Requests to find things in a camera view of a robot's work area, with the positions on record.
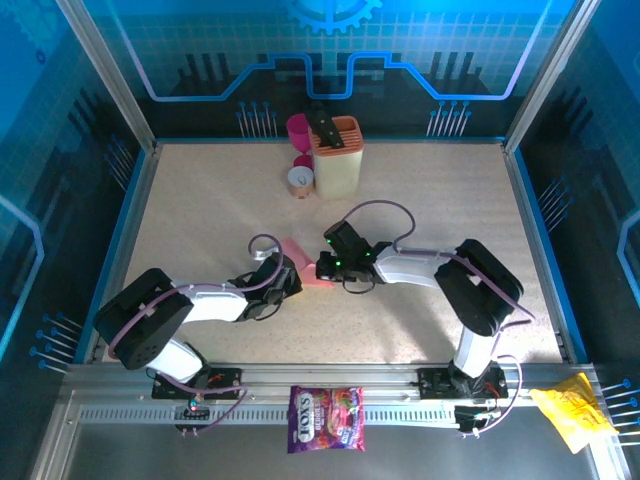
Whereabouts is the pink paper sheet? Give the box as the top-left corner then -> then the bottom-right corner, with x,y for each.
280,237 -> 335,291

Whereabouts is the small can with white lid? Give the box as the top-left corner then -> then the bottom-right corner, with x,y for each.
286,166 -> 317,200

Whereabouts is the beige knife block orange top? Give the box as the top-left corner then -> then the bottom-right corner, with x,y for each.
307,115 -> 365,201

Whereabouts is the magenta plastic goblet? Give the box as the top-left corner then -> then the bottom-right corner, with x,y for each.
285,112 -> 316,169

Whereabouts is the purple candy bag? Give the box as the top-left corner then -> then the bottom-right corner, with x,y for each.
286,384 -> 366,455

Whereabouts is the black controller board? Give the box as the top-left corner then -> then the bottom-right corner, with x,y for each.
453,405 -> 501,440
173,403 -> 212,437

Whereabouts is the yellow plastic bag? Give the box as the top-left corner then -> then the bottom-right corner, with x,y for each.
529,372 -> 621,455

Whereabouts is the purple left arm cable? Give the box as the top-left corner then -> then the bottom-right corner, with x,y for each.
107,233 -> 286,437

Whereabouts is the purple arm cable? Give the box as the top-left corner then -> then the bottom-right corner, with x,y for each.
342,199 -> 534,439
107,233 -> 286,437

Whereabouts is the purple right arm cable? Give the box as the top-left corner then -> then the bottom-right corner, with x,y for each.
342,199 -> 534,439

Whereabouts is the aluminium frame rail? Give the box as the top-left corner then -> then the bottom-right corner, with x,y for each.
62,362 -> 604,401

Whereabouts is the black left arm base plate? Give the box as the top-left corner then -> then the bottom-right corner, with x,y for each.
151,367 -> 244,400

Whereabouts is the slotted grey cable duct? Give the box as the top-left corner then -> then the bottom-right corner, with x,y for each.
78,404 -> 459,425

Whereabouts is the black knife handle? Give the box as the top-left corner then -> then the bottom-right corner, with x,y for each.
304,102 -> 346,150

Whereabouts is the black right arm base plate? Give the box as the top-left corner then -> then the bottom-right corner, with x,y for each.
417,366 -> 509,400

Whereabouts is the aluminium side rail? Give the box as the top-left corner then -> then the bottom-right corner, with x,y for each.
82,142 -> 162,365
499,142 -> 581,365

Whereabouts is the aluminium frame post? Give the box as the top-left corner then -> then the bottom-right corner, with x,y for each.
54,0 -> 162,154
502,0 -> 601,154

